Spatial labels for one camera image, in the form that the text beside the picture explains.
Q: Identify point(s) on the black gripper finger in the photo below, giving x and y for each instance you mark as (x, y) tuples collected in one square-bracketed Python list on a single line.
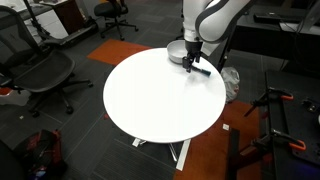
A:
[(188, 65), (197, 57)]

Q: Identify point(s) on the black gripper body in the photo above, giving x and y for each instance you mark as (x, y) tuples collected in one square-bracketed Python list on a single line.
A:
[(193, 46)]

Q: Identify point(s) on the dark teal marker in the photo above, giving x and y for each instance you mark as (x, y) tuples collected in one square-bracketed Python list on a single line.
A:
[(203, 71)]

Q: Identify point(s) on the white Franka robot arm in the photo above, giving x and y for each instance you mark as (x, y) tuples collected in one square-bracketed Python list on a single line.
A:
[(206, 20)]

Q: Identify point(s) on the grey white bowl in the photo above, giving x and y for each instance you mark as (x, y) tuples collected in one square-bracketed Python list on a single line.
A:
[(175, 53)]

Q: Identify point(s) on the white plastic bag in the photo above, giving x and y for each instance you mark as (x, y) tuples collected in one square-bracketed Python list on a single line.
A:
[(230, 81)]

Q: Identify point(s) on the black desk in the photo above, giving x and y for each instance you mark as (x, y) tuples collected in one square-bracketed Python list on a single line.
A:
[(266, 40)]

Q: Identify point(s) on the small white floor tag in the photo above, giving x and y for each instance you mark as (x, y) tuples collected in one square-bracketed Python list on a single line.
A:
[(226, 126)]

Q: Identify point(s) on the black keyboard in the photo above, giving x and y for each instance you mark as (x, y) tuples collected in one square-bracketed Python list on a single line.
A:
[(271, 18)]

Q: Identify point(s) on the black office chair with armrests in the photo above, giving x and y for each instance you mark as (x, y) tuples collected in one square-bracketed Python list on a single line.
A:
[(111, 9)]

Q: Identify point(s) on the white table base legs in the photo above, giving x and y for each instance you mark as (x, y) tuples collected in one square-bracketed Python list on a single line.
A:
[(183, 155)]

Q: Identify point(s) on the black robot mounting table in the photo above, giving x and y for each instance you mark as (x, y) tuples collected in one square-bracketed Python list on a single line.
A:
[(290, 120)]

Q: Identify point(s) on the black stand with base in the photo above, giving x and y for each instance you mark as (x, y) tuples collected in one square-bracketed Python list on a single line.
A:
[(66, 38)]

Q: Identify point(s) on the small black control box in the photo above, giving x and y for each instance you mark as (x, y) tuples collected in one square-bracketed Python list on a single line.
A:
[(311, 106)]

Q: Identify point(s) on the white desk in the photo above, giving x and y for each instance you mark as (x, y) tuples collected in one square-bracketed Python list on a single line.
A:
[(50, 21)]

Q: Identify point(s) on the large black mesh office chair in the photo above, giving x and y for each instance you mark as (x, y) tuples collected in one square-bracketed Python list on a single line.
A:
[(43, 71)]

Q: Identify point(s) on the red black backpack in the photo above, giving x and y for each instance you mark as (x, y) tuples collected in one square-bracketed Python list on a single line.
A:
[(41, 150)]

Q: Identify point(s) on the white orange plastic object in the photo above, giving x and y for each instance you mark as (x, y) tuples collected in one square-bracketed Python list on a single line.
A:
[(13, 98)]

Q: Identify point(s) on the black red support post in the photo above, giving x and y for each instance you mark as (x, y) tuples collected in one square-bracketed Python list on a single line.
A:
[(234, 153)]

